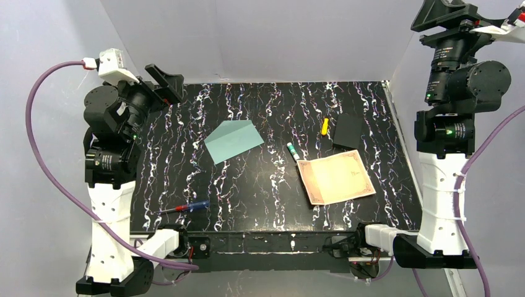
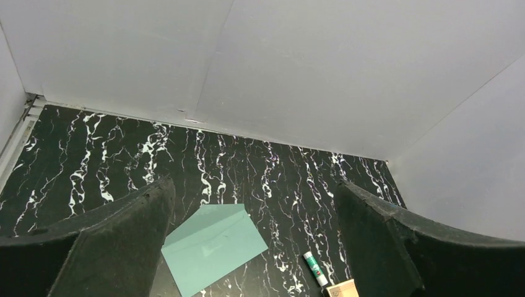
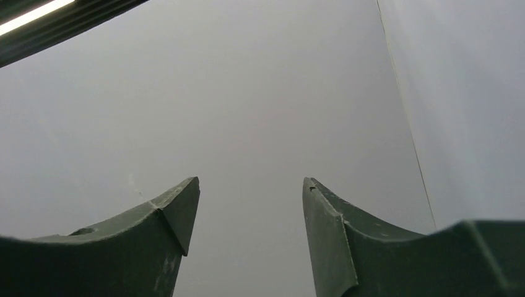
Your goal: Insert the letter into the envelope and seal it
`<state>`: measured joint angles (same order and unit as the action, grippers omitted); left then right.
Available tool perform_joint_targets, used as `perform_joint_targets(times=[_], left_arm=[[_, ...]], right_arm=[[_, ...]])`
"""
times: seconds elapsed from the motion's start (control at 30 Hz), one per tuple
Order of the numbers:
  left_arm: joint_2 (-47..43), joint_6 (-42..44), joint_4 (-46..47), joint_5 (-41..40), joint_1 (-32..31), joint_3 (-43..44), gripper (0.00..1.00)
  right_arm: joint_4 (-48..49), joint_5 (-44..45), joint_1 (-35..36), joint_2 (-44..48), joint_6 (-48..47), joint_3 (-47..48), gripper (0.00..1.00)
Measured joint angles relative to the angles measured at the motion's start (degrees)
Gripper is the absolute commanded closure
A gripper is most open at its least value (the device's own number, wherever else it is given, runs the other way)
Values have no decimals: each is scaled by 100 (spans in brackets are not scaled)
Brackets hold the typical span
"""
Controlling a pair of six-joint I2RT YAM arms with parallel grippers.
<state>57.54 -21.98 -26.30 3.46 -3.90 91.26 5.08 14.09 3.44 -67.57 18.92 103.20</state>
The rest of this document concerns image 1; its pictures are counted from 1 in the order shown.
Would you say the teal envelope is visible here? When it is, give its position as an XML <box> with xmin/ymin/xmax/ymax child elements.
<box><xmin>204</xmin><ymin>120</ymin><xmax>264</xmax><ymax>165</ymax></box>

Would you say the beige letter paper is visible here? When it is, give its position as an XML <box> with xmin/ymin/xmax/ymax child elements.
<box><xmin>297</xmin><ymin>150</ymin><xmax>376</xmax><ymax>205</ymax></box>

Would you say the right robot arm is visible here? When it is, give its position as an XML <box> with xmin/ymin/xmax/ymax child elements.
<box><xmin>354</xmin><ymin>1</ymin><xmax>524</xmax><ymax>269</ymax></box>

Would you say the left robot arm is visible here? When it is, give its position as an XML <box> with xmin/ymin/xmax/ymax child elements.
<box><xmin>76</xmin><ymin>64</ymin><xmax>184</xmax><ymax>296</ymax></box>

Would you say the blue red screwdriver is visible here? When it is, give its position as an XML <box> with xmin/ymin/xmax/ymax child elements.
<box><xmin>158</xmin><ymin>200</ymin><xmax>209</xmax><ymax>214</ymax></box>

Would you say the green white glue stick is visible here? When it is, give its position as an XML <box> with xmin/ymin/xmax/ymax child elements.
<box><xmin>287</xmin><ymin>142</ymin><xmax>300</xmax><ymax>161</ymax></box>

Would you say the yellow marker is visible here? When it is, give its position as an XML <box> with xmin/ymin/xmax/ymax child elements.
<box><xmin>321</xmin><ymin>118</ymin><xmax>329</xmax><ymax>136</ymax></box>

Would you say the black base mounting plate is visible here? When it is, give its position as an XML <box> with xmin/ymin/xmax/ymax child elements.
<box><xmin>183</xmin><ymin>231</ymin><xmax>353</xmax><ymax>273</ymax></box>

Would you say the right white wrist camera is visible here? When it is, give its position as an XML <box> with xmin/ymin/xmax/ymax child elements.
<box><xmin>469</xmin><ymin>2</ymin><xmax>524</xmax><ymax>43</ymax></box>

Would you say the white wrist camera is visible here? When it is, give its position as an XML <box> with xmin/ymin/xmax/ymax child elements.
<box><xmin>82</xmin><ymin>48</ymin><xmax>139</xmax><ymax>86</ymax></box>
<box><xmin>469</xmin><ymin>2</ymin><xmax>524</xmax><ymax>43</ymax></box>

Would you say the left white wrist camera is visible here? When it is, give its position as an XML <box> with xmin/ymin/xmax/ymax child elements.
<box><xmin>82</xmin><ymin>48</ymin><xmax>139</xmax><ymax>86</ymax></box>

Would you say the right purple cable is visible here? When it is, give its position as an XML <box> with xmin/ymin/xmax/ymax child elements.
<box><xmin>371</xmin><ymin>104</ymin><xmax>525</xmax><ymax>297</ymax></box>

